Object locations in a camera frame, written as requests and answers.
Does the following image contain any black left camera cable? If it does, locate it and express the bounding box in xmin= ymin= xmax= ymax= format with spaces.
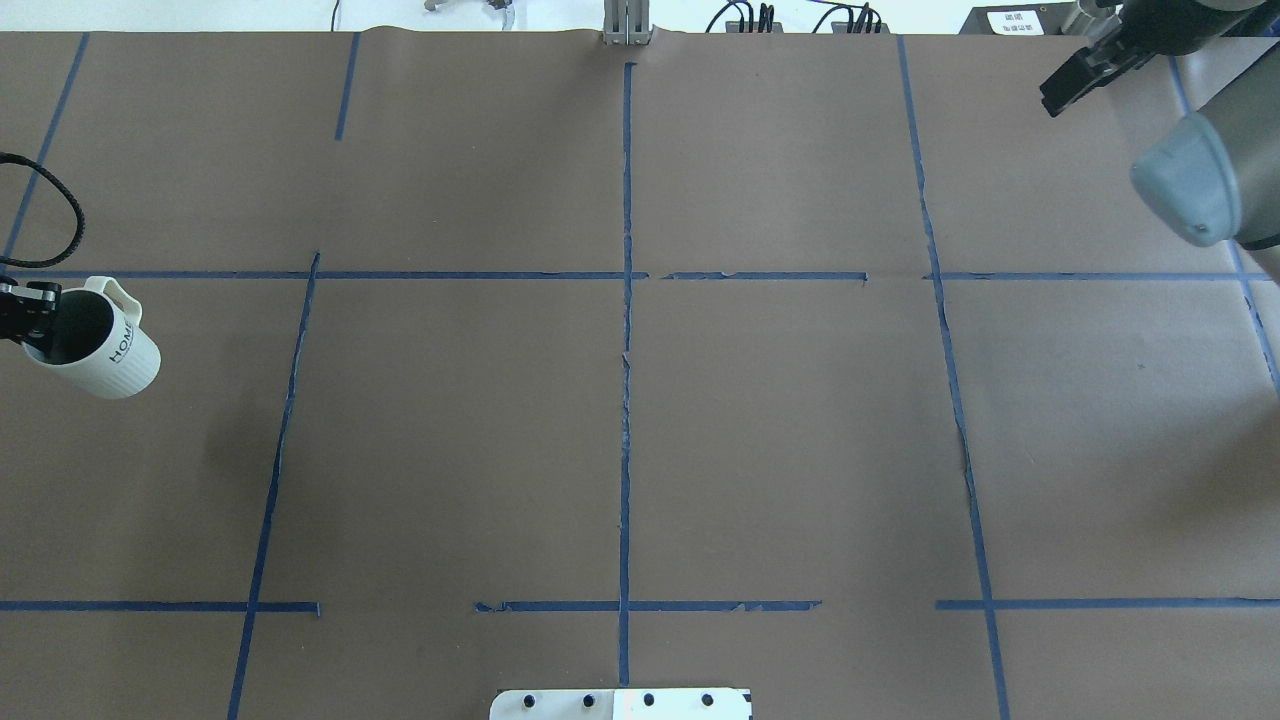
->
xmin=0 ymin=150 xmax=86 ymax=272

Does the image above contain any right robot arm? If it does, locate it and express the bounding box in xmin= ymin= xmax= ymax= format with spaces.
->
xmin=1039 ymin=1 xmax=1279 ymax=252

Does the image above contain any white mug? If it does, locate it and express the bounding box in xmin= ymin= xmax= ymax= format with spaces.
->
xmin=20 ymin=275 xmax=163 ymax=400

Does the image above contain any aluminium frame post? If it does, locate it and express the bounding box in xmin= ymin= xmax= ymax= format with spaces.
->
xmin=602 ymin=0 xmax=653 ymax=46

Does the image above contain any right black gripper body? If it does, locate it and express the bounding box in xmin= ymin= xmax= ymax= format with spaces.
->
xmin=1115 ymin=1 xmax=1263 ymax=59

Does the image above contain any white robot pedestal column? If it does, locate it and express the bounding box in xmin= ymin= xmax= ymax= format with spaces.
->
xmin=488 ymin=687 xmax=754 ymax=719

